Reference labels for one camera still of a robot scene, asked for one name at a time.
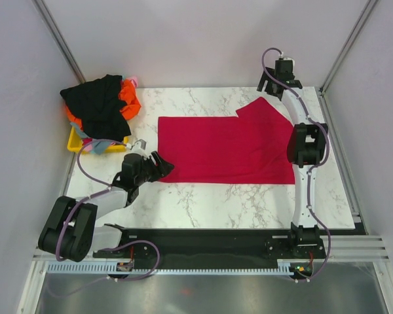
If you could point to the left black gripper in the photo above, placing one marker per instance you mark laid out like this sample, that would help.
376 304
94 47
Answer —
164 167

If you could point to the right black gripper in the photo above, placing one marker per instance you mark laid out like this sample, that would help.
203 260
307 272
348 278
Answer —
263 78

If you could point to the crimson red t shirt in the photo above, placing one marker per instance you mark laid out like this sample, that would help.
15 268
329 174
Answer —
249 148

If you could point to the yellow plastic basket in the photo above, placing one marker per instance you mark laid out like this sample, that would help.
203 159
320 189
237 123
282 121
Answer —
74 140

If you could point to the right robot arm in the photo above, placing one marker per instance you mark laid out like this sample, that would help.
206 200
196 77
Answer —
307 150

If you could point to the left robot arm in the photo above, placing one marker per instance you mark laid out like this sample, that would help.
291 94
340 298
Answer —
70 231

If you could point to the grey blue garment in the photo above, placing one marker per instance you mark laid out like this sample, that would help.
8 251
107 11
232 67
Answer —
98 147

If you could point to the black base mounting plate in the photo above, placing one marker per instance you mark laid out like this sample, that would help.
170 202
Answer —
199 247

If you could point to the orange t shirt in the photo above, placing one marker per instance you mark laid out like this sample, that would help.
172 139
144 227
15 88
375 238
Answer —
129 96

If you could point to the black t shirt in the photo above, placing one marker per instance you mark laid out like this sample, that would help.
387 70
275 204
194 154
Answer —
98 106

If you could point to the pink garment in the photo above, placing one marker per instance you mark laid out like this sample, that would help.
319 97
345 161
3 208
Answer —
134 81

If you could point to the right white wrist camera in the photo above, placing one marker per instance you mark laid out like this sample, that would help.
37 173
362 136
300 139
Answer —
286 58

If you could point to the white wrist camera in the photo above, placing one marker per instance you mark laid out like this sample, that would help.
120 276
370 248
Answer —
286 58
138 147

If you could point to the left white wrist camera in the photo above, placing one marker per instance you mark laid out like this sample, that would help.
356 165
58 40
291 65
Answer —
138 147

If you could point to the right aluminium frame post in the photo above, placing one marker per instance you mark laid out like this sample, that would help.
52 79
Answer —
353 36

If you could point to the aluminium frame post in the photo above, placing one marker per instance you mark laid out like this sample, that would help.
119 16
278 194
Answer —
58 37
353 36

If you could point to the white slotted cable duct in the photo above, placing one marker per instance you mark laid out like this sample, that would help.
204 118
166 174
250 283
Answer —
118 268

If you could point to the right aluminium rail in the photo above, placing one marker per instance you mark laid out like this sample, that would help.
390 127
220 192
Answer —
360 248

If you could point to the left aluminium frame post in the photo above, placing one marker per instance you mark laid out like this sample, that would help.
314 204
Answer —
58 37

